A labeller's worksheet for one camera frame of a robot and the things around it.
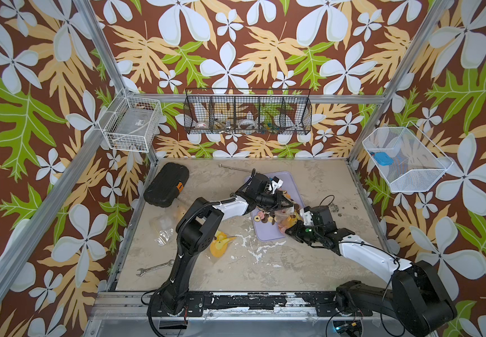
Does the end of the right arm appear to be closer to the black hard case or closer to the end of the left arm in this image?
the end of the left arm

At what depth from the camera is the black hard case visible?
3.23 ft

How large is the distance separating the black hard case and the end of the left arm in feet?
1.22

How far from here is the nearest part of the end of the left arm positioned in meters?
0.77
